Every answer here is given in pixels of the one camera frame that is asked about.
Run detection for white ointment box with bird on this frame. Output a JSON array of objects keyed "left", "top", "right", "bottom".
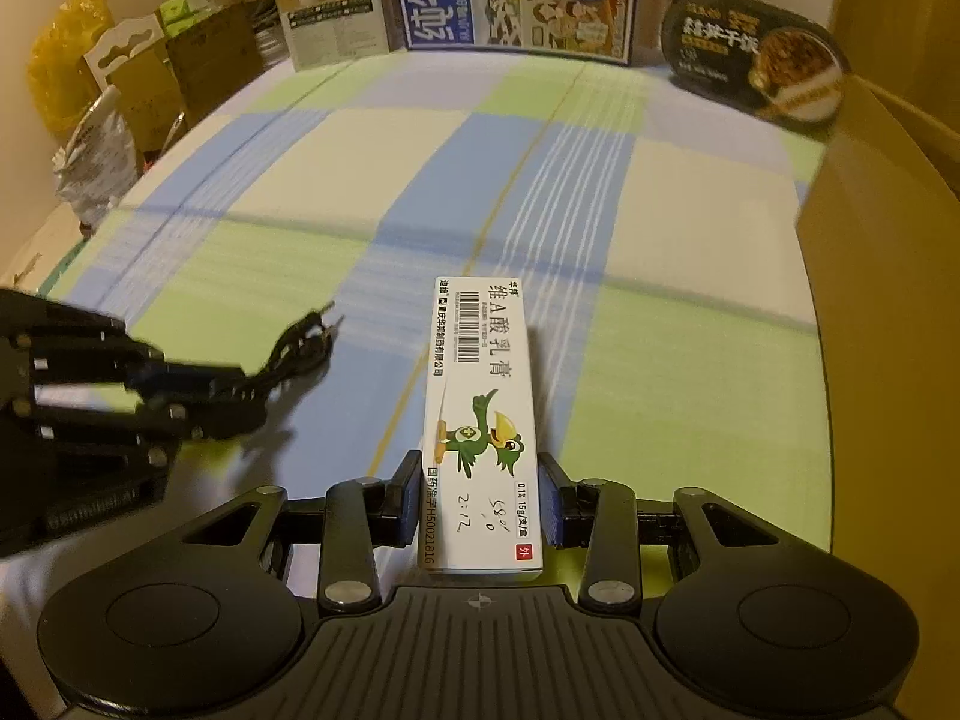
[{"left": 418, "top": 277, "right": 544, "bottom": 577}]

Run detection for white plastic bag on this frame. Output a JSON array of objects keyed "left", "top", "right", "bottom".
[{"left": 52, "top": 86, "right": 142, "bottom": 239}]

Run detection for yellow plastic bag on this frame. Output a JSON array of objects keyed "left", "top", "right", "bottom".
[{"left": 26, "top": 0, "right": 116, "bottom": 145}]

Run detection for stacked cardboard boxes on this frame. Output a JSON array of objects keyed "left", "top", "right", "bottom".
[{"left": 83, "top": 0, "right": 286, "bottom": 156}]

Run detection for brown cardboard box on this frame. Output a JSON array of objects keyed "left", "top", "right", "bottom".
[{"left": 797, "top": 76, "right": 958, "bottom": 718}]

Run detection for white beige product box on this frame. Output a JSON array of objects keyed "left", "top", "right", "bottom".
[{"left": 275, "top": 0, "right": 389, "bottom": 71}]

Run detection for black instant rice meal box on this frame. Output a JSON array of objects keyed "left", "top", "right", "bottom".
[{"left": 661, "top": 0, "right": 850, "bottom": 132}]

